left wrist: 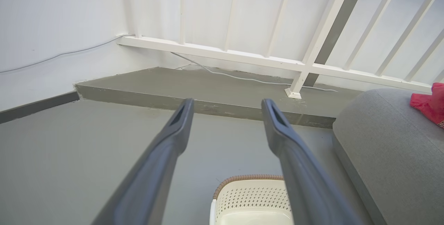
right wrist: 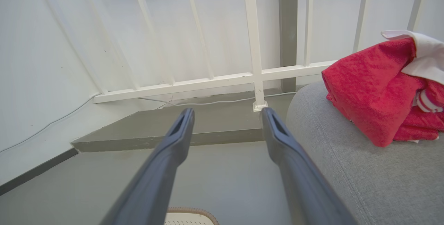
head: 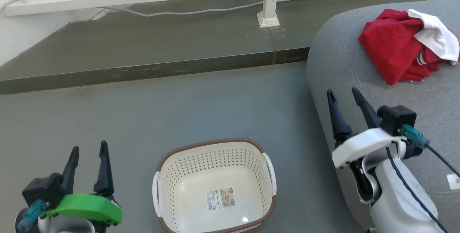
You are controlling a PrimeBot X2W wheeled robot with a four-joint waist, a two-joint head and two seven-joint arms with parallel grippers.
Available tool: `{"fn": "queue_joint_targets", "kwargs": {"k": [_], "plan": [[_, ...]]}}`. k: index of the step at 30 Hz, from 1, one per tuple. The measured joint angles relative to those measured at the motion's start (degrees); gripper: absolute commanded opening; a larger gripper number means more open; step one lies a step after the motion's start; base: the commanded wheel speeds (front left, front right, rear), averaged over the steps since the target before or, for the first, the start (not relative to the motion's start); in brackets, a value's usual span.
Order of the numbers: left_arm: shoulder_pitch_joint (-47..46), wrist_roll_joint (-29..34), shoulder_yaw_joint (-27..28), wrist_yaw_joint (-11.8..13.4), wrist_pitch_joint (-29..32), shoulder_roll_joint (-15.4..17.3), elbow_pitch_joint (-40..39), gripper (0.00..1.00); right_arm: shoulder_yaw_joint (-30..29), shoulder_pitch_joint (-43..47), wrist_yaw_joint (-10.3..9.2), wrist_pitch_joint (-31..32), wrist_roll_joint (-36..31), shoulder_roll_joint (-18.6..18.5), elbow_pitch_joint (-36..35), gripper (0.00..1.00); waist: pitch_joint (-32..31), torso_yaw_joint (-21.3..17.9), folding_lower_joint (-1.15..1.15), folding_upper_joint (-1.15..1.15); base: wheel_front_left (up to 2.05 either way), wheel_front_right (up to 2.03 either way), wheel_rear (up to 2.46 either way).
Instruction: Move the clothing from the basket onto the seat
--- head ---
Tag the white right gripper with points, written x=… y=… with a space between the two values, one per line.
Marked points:
x=363 y=146

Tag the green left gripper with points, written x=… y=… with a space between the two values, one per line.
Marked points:
x=86 y=208

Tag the plain red garment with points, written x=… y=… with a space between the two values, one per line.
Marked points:
x=388 y=46

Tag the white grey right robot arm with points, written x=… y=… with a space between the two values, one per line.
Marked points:
x=395 y=200

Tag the cream perforated laundry basket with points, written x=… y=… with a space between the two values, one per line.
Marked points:
x=172 y=182

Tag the grey fabric sofa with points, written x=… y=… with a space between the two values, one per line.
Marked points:
x=345 y=46

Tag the paper sticker label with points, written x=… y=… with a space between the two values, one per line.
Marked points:
x=220 y=199

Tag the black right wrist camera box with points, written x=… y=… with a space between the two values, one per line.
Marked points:
x=397 y=119

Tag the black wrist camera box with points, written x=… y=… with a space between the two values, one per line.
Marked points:
x=43 y=190
x=397 y=119

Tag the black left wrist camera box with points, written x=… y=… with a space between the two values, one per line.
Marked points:
x=43 y=190

